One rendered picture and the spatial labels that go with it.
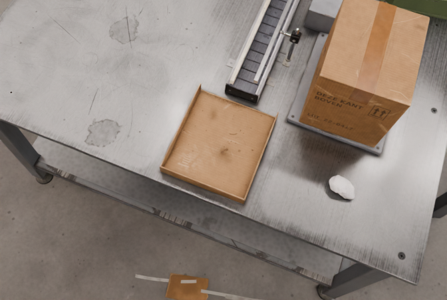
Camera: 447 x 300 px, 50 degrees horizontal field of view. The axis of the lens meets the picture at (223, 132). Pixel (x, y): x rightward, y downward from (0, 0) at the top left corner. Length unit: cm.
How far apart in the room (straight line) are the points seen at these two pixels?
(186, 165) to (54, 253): 102
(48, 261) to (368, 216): 140
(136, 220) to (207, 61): 94
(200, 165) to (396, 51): 63
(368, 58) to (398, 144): 36
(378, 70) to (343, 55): 10
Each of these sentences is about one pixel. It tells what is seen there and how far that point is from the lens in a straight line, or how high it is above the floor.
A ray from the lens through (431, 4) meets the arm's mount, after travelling 184.
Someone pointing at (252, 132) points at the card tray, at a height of 83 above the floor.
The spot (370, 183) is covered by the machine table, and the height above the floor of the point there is 83.
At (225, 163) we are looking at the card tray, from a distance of 141.
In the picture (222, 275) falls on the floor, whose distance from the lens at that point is 217.
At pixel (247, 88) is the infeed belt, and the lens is 147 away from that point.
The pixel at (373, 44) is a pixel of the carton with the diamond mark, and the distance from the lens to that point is 135.
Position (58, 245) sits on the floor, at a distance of 227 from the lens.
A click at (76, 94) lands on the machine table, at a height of 83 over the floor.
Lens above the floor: 214
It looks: 65 degrees down
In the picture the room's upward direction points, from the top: 8 degrees clockwise
